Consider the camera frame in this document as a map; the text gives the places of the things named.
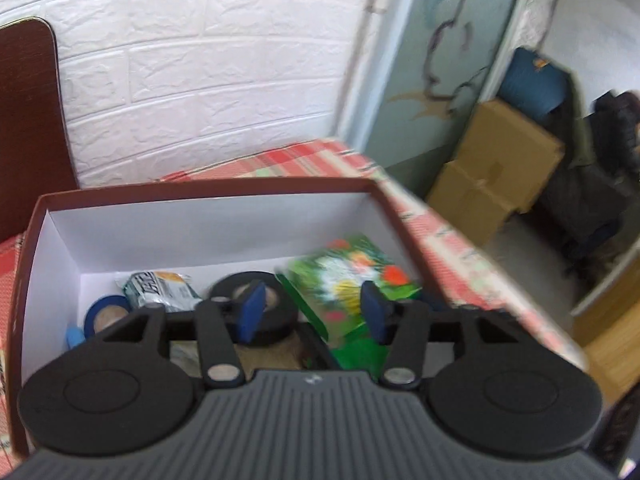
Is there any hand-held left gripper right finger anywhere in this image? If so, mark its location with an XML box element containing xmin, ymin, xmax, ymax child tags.
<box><xmin>361</xmin><ymin>281</ymin><xmax>531</xmax><ymax>391</ymax></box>

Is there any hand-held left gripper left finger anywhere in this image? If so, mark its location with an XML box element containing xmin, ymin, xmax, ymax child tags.
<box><xmin>102</xmin><ymin>282</ymin><xmax>267</xmax><ymax>387</ymax></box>

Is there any black tape roll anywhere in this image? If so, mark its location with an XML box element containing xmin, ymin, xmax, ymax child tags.
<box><xmin>207</xmin><ymin>271</ymin><xmax>299</xmax><ymax>347</ymax></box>

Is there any green printed carton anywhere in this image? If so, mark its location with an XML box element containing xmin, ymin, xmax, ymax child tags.
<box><xmin>276</xmin><ymin>234</ymin><xmax>425</xmax><ymax>348</ymax></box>

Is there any green and white snack packet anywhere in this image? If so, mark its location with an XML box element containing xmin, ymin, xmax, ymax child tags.
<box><xmin>114</xmin><ymin>270</ymin><xmax>202</xmax><ymax>312</ymax></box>

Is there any red cardboard box white inside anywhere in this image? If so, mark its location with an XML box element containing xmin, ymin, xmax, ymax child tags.
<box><xmin>7</xmin><ymin>177</ymin><xmax>453</xmax><ymax>461</ymax></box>

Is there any blue tape roll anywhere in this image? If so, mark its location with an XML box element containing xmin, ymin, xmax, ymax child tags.
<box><xmin>83</xmin><ymin>295</ymin><xmax>133</xmax><ymax>341</ymax></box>

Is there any red plaid blanket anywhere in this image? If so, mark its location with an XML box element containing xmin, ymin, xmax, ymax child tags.
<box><xmin>0</xmin><ymin>137</ymin><xmax>592</xmax><ymax>461</ymax></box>

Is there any taped cardboard box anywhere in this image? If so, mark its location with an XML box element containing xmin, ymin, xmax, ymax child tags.
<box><xmin>456</xmin><ymin>99</ymin><xmax>567</xmax><ymax>215</ymax></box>
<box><xmin>426</xmin><ymin>160</ymin><xmax>517</xmax><ymax>247</ymax></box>

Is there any wooden furniture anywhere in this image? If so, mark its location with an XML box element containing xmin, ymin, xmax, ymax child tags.
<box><xmin>569</xmin><ymin>257</ymin><xmax>640</xmax><ymax>403</ymax></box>

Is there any dark clothes pile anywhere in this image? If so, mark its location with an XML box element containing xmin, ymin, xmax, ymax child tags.
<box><xmin>537</xmin><ymin>72</ymin><xmax>640</xmax><ymax>291</ymax></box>

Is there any blue suitcase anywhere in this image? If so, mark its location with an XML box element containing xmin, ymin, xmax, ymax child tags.
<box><xmin>499</xmin><ymin>46</ymin><xmax>572</xmax><ymax>117</ymax></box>

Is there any dark red chair back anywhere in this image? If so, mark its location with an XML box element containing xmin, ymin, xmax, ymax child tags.
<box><xmin>0</xmin><ymin>16</ymin><xmax>82</xmax><ymax>247</ymax></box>

